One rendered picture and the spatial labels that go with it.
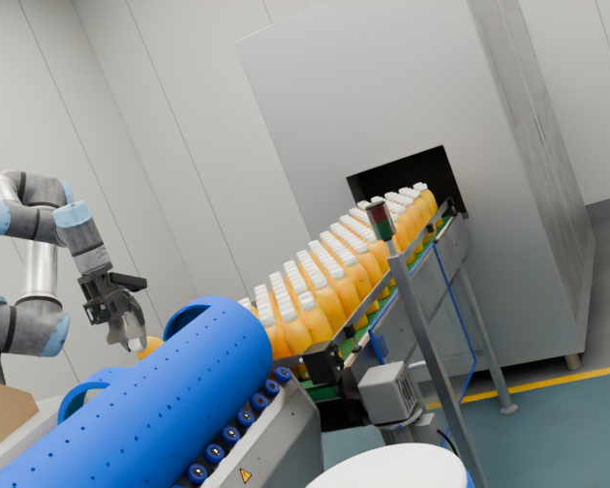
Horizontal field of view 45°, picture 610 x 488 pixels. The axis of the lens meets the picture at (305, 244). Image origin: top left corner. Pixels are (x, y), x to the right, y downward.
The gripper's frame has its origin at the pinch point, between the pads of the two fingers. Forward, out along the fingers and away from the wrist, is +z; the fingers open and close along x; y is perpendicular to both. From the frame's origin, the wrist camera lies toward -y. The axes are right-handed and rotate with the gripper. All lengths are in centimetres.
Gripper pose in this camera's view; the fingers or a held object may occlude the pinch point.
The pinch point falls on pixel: (137, 343)
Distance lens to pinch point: 177.3
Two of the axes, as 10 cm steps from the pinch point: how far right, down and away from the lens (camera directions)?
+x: 8.6, -2.5, -4.5
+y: -3.7, 3.2, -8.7
